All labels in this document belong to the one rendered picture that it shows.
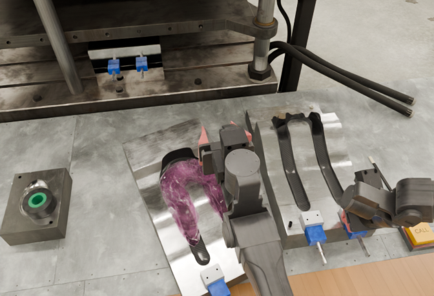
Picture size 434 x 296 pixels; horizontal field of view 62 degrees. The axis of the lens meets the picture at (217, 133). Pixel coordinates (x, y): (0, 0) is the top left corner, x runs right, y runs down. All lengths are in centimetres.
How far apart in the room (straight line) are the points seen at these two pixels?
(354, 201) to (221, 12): 91
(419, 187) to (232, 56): 107
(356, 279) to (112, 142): 87
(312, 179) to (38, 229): 77
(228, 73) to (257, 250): 107
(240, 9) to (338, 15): 228
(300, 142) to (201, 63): 66
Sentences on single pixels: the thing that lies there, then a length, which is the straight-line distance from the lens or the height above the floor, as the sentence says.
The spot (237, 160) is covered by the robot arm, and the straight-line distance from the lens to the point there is 58.
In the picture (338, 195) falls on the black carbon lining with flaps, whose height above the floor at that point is 88.
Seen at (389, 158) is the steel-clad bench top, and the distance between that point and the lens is 135.
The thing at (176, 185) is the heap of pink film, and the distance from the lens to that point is 104.
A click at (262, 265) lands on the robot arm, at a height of 123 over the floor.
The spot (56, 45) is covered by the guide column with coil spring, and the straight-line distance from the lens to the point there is 142.
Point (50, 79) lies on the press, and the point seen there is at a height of 79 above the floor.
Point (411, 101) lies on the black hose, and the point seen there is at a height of 82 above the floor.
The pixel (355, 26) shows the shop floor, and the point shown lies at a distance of 356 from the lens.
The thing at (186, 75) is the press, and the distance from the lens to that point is 155.
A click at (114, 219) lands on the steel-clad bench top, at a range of 113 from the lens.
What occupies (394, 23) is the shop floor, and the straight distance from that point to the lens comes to 374.
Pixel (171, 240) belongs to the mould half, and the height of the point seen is 87.
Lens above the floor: 176
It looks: 48 degrees down
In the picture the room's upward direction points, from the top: straight up
